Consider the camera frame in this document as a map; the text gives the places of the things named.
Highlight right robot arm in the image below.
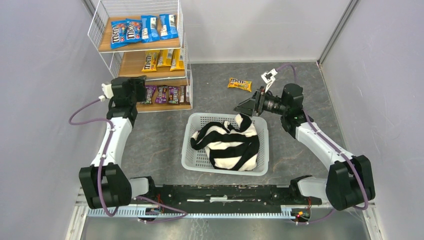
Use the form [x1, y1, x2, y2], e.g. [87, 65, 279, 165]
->
[234, 83, 376, 211]

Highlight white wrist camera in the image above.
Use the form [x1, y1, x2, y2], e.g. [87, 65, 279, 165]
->
[98, 82, 114, 102]
[261, 68, 278, 92]

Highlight blue m&m bag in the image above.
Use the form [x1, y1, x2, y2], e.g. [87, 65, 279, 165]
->
[110, 20, 129, 49]
[124, 18, 142, 44]

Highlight yellow candy bag on shelf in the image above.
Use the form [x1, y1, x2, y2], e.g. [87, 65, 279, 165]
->
[169, 48, 185, 72]
[157, 49, 174, 68]

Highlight white plastic basket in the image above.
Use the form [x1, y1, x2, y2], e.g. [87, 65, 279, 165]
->
[181, 112, 270, 177]

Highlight yellow m&m bag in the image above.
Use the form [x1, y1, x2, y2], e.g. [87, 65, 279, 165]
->
[227, 77, 252, 92]
[141, 50, 161, 73]

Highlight white wire wooden shelf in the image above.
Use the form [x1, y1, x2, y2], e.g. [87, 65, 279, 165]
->
[87, 0, 194, 114]

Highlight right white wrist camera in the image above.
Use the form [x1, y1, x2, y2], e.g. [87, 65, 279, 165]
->
[261, 68, 278, 92]

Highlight purple m&m bag top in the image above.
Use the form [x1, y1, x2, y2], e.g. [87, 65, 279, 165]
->
[140, 85, 157, 105]

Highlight blue candy bag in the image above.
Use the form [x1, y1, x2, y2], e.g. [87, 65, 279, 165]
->
[159, 13, 179, 40]
[141, 15, 160, 43]

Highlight purple m&m bag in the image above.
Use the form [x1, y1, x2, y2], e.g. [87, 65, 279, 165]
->
[167, 86, 180, 105]
[155, 85, 169, 104]
[140, 85, 157, 105]

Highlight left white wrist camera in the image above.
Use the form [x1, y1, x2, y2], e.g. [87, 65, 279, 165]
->
[98, 82, 114, 102]

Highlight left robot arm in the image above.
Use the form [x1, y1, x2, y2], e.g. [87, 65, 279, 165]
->
[78, 75, 153, 216]

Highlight brown candy bag on shelf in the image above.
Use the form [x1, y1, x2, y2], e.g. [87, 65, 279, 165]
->
[178, 85, 190, 105]

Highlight yellow candy bag on shelf left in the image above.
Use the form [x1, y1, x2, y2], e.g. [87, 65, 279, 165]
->
[157, 49, 174, 68]

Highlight yellow candy bag on shelf right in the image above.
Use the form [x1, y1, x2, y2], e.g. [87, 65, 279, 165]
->
[169, 48, 185, 72]

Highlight black and white striped cloth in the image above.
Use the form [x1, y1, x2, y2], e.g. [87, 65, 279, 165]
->
[190, 113, 260, 172]

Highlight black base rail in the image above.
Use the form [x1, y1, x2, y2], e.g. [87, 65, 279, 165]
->
[147, 184, 322, 214]

